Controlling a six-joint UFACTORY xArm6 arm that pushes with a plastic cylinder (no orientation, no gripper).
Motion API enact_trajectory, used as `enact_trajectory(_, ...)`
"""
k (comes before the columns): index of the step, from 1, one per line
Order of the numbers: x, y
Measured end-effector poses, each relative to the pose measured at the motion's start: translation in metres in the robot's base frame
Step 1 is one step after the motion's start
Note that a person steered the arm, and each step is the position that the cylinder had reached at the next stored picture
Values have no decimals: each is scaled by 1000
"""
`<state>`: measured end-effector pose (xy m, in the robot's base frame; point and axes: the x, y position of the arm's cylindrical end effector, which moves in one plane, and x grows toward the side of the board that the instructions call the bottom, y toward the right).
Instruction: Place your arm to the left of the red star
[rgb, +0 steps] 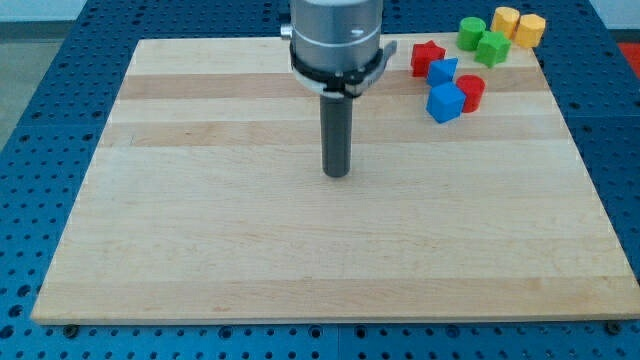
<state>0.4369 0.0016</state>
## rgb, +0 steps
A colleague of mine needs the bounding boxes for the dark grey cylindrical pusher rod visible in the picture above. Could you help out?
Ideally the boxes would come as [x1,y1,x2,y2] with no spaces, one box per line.
[320,97,352,178]

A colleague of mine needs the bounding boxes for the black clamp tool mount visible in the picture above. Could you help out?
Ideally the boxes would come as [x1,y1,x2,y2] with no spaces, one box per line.
[289,40,397,99]

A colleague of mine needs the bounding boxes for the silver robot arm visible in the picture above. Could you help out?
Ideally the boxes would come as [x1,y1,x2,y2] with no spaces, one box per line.
[282,0,397,178]

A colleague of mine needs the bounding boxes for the red star block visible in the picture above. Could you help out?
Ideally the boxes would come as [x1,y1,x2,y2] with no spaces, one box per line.
[410,40,446,77]

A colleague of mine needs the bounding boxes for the green star block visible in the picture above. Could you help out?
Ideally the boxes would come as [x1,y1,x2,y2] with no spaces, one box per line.
[474,31,511,68]

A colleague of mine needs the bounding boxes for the blue triangular block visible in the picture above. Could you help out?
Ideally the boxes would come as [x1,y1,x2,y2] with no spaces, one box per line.
[426,58,458,87]

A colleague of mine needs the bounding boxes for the blue cube block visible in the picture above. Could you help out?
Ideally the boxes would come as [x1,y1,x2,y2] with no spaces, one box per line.
[426,82,466,123]

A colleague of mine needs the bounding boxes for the red cylinder block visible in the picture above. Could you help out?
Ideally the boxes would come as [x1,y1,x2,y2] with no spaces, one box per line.
[455,75,486,113]

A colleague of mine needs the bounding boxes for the green cylinder block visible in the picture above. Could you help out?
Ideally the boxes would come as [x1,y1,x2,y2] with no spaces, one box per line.
[456,17,486,51]

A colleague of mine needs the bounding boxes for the light wooden board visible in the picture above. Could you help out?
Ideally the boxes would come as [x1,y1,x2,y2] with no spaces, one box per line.
[31,33,639,325]

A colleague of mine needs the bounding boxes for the yellow cylinder block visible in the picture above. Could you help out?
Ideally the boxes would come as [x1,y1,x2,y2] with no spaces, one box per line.
[490,6,520,39]

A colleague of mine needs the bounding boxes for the yellow hexagon block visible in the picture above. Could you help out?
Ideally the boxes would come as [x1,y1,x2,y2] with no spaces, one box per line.
[513,14,546,48]

